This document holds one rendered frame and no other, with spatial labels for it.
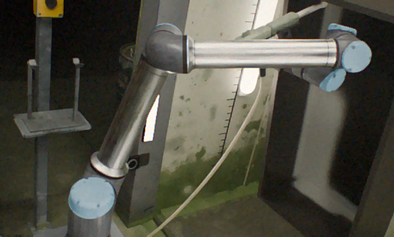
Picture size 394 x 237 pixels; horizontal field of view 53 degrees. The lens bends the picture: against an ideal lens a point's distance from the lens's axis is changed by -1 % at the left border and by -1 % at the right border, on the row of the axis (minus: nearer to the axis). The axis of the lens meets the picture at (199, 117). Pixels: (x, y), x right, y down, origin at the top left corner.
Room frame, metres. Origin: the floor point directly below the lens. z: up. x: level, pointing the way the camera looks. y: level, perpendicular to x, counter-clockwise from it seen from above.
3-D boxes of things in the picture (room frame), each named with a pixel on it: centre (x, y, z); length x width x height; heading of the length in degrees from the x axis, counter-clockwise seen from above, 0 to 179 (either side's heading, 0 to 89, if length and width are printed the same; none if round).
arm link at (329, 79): (1.35, -0.39, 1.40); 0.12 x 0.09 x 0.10; 43
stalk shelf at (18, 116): (1.73, 0.72, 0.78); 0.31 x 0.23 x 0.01; 131
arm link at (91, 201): (1.11, 0.31, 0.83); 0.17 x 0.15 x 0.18; 5
